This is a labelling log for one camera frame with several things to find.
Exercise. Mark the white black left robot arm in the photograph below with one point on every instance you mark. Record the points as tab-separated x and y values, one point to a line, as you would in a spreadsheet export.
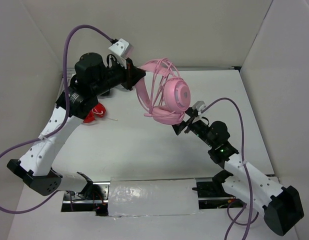
93	77

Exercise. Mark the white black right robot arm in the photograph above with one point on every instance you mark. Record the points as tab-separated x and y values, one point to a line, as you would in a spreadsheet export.
280	207

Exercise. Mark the red headphones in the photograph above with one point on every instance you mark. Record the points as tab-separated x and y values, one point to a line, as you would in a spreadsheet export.
98	111

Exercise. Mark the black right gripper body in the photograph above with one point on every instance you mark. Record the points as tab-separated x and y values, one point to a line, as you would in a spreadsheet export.
200	128

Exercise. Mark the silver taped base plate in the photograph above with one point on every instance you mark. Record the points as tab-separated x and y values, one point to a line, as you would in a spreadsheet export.
147	198

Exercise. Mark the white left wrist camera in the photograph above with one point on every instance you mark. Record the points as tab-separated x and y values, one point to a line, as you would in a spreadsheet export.
121	49

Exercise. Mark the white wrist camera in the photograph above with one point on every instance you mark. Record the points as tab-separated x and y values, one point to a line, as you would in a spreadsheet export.
121	49
198	107

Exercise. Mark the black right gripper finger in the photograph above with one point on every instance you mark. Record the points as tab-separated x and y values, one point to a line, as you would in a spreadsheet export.
184	126
190	113

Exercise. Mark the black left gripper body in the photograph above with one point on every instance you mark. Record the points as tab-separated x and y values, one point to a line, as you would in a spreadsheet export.
115	76

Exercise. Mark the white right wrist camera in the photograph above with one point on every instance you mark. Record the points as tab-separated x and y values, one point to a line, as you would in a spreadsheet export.
198	107

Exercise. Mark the pink headphones with cable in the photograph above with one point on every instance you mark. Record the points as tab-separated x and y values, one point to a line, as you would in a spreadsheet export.
170	95

